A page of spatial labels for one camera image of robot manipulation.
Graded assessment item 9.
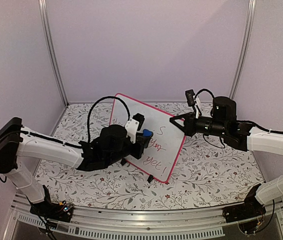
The left aluminium frame post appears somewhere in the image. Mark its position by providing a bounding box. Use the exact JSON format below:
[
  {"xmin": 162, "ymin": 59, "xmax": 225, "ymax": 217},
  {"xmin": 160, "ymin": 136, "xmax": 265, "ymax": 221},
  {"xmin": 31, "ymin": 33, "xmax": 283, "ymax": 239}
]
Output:
[{"xmin": 38, "ymin": 0, "xmax": 69, "ymax": 107}]

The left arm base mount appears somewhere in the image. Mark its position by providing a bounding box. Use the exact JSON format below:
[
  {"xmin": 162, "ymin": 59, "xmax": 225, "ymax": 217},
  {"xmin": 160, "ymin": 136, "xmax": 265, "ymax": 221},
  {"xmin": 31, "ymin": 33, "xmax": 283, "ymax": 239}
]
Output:
[{"xmin": 30, "ymin": 199, "xmax": 74, "ymax": 223}]

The aluminium frame post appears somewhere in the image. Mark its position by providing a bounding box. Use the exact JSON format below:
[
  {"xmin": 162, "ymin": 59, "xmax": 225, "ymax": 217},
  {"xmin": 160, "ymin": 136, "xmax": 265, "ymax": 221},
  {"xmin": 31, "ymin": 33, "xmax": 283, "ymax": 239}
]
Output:
[
  {"xmin": 38, "ymin": 0, "xmax": 69, "ymax": 107},
  {"xmin": 229, "ymin": 0, "xmax": 257, "ymax": 100}
]

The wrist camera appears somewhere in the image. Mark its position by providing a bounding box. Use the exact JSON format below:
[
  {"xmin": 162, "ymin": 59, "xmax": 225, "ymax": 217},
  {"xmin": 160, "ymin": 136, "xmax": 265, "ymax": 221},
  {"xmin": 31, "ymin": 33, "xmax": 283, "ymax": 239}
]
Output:
[
  {"xmin": 124, "ymin": 113, "xmax": 145, "ymax": 144},
  {"xmin": 185, "ymin": 89, "xmax": 203, "ymax": 119}
]

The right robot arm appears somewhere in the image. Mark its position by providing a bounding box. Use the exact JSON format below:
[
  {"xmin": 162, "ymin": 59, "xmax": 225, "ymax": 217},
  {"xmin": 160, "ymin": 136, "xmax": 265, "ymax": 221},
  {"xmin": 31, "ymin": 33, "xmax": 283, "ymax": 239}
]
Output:
[{"xmin": 169, "ymin": 96, "xmax": 283, "ymax": 223}]

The right black cable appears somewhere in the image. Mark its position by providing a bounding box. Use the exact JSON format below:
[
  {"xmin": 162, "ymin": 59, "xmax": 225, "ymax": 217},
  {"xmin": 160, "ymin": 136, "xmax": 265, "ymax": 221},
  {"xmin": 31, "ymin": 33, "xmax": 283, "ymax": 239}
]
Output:
[{"xmin": 196, "ymin": 88, "xmax": 229, "ymax": 150}]

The front aluminium rail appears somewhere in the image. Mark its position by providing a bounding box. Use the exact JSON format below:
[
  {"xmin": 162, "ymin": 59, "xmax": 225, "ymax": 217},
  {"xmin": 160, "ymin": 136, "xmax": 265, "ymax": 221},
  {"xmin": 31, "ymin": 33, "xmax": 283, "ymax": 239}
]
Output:
[{"xmin": 6, "ymin": 201, "xmax": 283, "ymax": 240}]

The black stand foot left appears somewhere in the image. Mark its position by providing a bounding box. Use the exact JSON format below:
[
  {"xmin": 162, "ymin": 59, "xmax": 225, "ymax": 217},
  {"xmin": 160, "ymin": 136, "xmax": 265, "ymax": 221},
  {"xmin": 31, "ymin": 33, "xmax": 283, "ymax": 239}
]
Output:
[{"xmin": 120, "ymin": 158, "xmax": 127, "ymax": 166}]

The floral table mat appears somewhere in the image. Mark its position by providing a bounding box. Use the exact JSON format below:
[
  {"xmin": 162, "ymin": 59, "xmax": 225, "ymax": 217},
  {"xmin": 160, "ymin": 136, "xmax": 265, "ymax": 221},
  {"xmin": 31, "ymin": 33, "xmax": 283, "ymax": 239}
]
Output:
[{"xmin": 32, "ymin": 101, "xmax": 267, "ymax": 210}]

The right aluminium frame post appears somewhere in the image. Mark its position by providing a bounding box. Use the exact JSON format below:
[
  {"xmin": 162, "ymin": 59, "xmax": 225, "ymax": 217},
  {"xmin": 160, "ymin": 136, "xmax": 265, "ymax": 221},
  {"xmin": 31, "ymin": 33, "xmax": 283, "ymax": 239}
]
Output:
[{"xmin": 229, "ymin": 0, "xmax": 257, "ymax": 100}]

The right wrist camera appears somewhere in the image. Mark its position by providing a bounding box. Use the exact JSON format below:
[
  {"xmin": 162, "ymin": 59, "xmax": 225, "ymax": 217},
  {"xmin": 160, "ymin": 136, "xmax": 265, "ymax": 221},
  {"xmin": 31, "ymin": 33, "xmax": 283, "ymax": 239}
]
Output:
[{"xmin": 185, "ymin": 89, "xmax": 203, "ymax": 119}]

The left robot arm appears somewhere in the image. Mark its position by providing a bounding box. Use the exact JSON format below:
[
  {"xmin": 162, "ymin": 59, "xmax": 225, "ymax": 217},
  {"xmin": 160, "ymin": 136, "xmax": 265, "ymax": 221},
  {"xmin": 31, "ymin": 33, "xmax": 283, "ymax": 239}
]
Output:
[{"xmin": 0, "ymin": 114, "xmax": 154, "ymax": 222}]

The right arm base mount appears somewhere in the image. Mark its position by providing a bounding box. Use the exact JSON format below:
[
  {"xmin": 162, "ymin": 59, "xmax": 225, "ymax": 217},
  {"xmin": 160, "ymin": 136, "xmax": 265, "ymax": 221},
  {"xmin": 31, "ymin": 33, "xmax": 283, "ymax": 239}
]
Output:
[{"xmin": 222, "ymin": 203, "xmax": 266, "ymax": 235}]

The blue whiteboard eraser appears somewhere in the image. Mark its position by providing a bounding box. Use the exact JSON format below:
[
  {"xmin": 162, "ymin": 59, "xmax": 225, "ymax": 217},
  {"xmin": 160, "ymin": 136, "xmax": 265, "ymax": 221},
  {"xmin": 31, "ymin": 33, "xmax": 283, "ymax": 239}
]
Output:
[{"xmin": 142, "ymin": 129, "xmax": 154, "ymax": 139}]

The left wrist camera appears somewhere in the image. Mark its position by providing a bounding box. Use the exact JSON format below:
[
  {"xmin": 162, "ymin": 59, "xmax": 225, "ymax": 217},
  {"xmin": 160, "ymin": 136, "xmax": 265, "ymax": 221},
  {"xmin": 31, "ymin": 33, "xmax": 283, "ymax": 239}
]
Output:
[{"xmin": 124, "ymin": 113, "xmax": 145, "ymax": 144}]

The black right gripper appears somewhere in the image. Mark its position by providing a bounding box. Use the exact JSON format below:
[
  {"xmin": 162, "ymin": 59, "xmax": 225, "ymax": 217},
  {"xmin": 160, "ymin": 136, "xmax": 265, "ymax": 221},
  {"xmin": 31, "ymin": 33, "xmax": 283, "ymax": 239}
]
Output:
[{"xmin": 169, "ymin": 112, "xmax": 227, "ymax": 139}]

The pink framed whiteboard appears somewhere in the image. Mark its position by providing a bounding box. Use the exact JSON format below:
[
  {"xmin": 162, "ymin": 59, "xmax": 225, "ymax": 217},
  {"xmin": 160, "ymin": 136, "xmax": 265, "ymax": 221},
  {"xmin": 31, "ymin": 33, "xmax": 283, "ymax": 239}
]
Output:
[{"xmin": 115, "ymin": 93, "xmax": 186, "ymax": 183}]

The left black sleeved cable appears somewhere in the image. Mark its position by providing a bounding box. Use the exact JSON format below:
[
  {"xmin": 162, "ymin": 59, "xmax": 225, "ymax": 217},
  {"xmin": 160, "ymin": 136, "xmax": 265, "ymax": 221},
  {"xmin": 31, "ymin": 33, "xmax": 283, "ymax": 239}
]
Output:
[{"xmin": 86, "ymin": 96, "xmax": 132, "ymax": 145}]

